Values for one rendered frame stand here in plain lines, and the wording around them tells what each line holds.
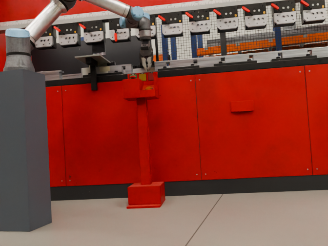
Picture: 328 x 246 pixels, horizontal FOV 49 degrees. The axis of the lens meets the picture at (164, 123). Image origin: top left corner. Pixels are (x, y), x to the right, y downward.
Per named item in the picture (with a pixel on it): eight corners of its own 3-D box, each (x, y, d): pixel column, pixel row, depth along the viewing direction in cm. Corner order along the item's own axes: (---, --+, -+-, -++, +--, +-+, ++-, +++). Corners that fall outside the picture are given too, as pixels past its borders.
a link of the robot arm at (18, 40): (5, 51, 175) (4, 24, 176) (6, 57, 187) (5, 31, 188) (31, 51, 180) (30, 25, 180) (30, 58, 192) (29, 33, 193)
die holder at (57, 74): (0, 87, 279) (-1, 75, 279) (4, 88, 285) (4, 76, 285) (61, 82, 273) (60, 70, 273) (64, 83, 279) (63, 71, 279)
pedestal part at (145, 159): (141, 185, 222) (135, 98, 225) (142, 183, 228) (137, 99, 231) (150, 184, 222) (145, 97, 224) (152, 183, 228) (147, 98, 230)
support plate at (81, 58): (74, 57, 246) (74, 56, 246) (87, 65, 272) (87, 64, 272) (99, 55, 243) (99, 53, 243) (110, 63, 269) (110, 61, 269)
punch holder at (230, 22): (217, 30, 257) (215, 7, 258) (217, 32, 266) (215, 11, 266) (238, 27, 255) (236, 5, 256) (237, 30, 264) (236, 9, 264)
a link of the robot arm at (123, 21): (123, 11, 213) (140, 11, 217) (118, 17, 223) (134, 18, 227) (124, 24, 212) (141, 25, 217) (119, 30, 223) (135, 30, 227)
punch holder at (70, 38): (58, 45, 272) (57, 24, 273) (63, 48, 281) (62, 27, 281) (77, 43, 270) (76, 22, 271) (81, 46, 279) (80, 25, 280)
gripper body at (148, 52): (153, 57, 231) (152, 38, 230) (152, 55, 222) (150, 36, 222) (142, 58, 232) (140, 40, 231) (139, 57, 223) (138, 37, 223)
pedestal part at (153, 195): (126, 208, 210) (125, 188, 211) (135, 201, 235) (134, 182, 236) (160, 207, 208) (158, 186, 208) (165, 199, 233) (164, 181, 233)
